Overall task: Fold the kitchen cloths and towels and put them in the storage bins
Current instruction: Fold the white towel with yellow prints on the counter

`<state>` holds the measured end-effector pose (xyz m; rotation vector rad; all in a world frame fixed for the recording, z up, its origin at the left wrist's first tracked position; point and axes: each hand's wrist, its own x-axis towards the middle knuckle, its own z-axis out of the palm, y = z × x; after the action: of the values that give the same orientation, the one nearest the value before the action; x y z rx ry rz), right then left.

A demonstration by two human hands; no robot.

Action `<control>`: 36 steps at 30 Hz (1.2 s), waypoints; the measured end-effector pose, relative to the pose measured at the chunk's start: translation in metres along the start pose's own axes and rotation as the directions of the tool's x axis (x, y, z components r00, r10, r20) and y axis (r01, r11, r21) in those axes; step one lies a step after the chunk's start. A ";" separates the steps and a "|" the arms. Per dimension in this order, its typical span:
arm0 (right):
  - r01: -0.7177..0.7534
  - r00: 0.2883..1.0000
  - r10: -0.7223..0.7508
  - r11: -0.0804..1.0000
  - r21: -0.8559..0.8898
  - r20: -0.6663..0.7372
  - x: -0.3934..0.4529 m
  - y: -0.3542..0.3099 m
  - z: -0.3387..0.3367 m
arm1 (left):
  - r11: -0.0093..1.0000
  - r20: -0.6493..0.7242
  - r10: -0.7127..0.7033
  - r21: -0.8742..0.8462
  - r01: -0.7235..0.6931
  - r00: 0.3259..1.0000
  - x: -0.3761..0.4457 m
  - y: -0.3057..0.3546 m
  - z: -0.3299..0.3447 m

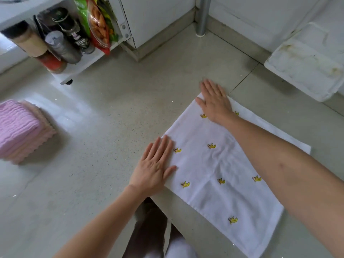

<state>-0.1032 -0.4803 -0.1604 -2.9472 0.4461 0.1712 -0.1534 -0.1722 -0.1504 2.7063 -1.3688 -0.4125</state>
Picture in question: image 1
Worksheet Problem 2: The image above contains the person's left hand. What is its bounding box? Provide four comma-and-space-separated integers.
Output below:
128, 134, 177, 198

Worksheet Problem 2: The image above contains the steel shaker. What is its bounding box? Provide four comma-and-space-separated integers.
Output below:
44, 30, 82, 64

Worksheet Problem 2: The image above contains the person's left forearm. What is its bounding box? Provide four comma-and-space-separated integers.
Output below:
52, 185, 151, 258

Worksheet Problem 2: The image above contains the peach towel with white trim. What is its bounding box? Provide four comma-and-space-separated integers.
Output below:
20, 100, 52, 148

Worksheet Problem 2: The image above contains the white tiered shelf rack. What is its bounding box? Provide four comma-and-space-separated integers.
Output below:
0, 0, 197, 86

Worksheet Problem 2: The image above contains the person's right hand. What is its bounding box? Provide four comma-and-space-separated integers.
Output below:
195, 79, 234, 125

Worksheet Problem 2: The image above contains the red and green snack packet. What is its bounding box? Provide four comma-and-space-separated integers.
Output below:
72, 0, 119, 56

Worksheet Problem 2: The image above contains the person's right forearm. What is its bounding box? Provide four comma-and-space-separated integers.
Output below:
225, 115, 344, 258

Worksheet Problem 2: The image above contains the pink muslin cloth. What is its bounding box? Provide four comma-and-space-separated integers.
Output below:
0, 99, 43, 158

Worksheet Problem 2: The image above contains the black-lidded spice jar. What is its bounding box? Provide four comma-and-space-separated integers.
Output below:
51, 7, 95, 55

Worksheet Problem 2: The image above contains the grey metal pipe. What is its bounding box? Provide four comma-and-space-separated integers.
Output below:
195, 0, 212, 37

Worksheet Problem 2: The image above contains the tan and red spice jar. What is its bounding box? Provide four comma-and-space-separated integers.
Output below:
1, 20, 68, 74

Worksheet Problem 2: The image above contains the white drip tray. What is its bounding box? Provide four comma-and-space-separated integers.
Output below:
264, 22, 344, 102

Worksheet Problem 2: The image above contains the light pink ribbed towel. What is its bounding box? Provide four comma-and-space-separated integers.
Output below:
8, 126, 57, 165

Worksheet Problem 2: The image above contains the white banana print cloth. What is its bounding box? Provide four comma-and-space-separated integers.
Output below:
161, 92, 312, 258

